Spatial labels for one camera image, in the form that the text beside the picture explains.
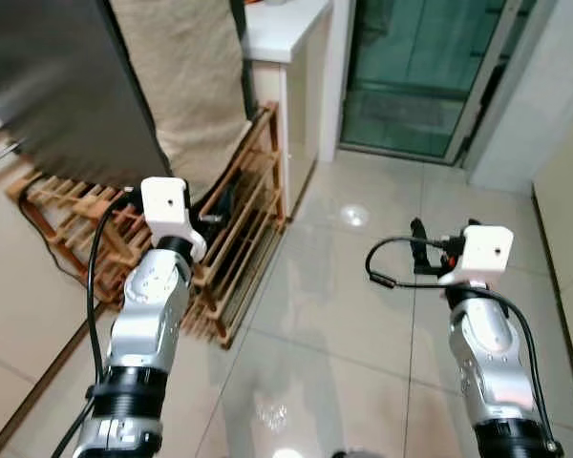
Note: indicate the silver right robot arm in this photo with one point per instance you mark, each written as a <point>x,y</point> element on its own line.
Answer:
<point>492,353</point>

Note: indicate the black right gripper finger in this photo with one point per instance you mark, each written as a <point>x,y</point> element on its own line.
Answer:
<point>418,243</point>

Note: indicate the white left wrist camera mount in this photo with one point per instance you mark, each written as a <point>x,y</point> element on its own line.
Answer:
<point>165,205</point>

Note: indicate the small grey fridge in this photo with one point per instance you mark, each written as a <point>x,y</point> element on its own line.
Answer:
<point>67,86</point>

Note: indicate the large beige cloth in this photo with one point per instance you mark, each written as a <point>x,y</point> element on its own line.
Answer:
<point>186,76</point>

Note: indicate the green glass door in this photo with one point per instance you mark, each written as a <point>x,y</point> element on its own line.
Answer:
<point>411,67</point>

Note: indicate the wooden slatted rack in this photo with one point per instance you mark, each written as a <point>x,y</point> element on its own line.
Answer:
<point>244,248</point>

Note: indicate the white topped beige cabinet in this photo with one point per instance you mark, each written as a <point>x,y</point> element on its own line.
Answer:
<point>286,38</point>

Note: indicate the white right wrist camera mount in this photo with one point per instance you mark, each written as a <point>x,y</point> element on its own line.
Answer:
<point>487,253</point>

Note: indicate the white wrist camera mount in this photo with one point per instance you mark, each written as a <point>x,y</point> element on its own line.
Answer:
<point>487,253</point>
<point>165,205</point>

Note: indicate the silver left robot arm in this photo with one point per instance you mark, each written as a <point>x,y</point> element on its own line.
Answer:
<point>148,315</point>

